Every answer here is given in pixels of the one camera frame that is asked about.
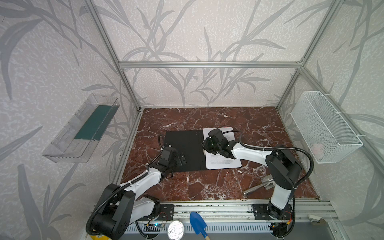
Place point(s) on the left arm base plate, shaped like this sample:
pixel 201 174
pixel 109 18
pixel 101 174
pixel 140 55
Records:
pixel 163 212

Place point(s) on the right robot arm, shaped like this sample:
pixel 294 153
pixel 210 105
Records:
pixel 284 168

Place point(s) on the aluminium frame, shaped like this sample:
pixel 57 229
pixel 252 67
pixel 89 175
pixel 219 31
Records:
pixel 342 76

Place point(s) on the yellow black glove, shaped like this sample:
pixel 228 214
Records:
pixel 99 237

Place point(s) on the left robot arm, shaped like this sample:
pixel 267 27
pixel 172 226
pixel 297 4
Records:
pixel 121 205

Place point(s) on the green circuit board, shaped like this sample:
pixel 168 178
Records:
pixel 154 227

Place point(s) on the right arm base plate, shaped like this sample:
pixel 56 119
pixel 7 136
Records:
pixel 261 211

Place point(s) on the white wire basket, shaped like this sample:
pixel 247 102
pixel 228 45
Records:
pixel 327 134

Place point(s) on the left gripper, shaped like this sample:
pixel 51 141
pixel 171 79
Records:
pixel 177 159

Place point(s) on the teal folder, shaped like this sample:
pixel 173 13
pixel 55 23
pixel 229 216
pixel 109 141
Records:
pixel 190 144

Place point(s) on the paper sheet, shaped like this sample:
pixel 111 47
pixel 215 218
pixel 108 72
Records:
pixel 214 162

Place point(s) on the blue trowel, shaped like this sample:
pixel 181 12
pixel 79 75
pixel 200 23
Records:
pixel 198 225

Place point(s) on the clear plastic wall tray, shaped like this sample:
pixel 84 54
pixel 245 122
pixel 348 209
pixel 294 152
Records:
pixel 79 138

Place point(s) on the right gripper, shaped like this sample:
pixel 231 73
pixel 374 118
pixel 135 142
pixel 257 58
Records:
pixel 208 145

